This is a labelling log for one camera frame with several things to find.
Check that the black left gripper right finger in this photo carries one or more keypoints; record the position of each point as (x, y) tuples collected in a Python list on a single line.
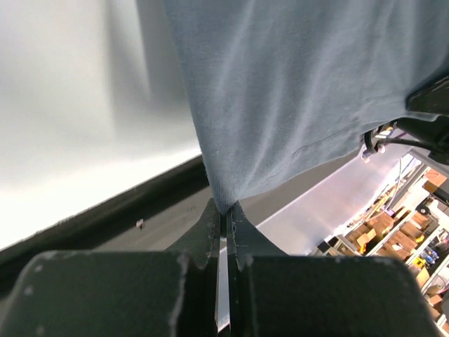
[(274, 294)]

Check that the grey blue t shirt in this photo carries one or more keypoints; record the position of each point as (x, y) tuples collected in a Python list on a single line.
[(279, 87)]

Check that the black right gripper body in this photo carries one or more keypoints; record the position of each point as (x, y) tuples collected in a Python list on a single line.
[(431, 100)]

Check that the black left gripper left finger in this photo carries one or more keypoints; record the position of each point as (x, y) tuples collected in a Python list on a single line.
[(121, 293)]

